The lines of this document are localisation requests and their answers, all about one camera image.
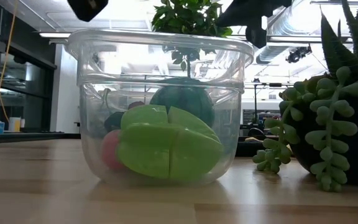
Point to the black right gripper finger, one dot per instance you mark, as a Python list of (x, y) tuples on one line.
[(230, 17)]

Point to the striped green toy watermelon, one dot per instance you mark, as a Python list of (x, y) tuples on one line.
[(185, 96)]

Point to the pink toy peach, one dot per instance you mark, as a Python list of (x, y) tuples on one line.
[(110, 151)]

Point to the clear plastic tupperware container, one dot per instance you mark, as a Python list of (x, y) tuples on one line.
[(166, 56)]

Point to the leafy green potted plant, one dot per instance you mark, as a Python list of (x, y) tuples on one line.
[(191, 18)]

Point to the long ceiling light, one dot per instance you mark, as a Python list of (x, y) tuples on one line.
[(54, 35)]

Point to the black hanging spotlight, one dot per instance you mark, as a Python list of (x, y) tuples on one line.
[(297, 54)]

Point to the black office chair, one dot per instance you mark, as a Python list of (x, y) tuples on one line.
[(256, 132)]

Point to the succulent plant in dark pot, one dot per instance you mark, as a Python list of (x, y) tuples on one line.
[(331, 124)]

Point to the white cup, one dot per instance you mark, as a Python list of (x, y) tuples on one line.
[(14, 124)]

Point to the light green toy starfruit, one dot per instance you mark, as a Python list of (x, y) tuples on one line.
[(166, 149)]

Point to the blue box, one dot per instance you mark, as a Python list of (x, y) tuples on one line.
[(0, 127)]

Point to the silver ceiling duct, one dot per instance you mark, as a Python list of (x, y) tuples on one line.
[(272, 53)]

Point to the black metal frame stand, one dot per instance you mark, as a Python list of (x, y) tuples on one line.
[(255, 102)]

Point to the black aluminium table frame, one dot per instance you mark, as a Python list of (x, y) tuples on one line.
[(26, 137)]

